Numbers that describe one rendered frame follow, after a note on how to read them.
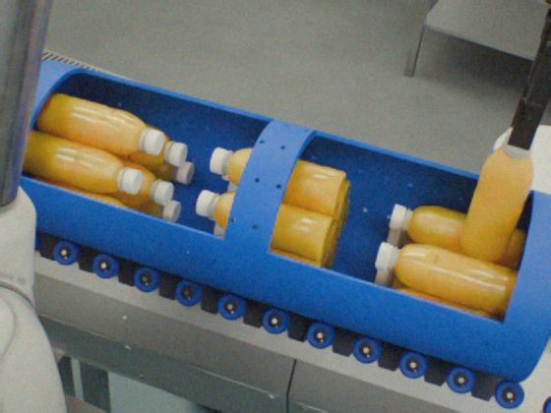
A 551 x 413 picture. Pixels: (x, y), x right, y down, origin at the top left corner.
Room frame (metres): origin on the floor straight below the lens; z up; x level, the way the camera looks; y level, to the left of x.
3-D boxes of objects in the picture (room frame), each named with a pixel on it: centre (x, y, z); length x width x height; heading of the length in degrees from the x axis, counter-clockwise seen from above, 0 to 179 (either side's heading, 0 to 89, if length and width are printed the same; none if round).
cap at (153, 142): (1.01, 0.22, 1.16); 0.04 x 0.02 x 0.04; 166
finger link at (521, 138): (0.86, -0.29, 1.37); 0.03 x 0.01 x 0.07; 76
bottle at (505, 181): (0.88, -0.30, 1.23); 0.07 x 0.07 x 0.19
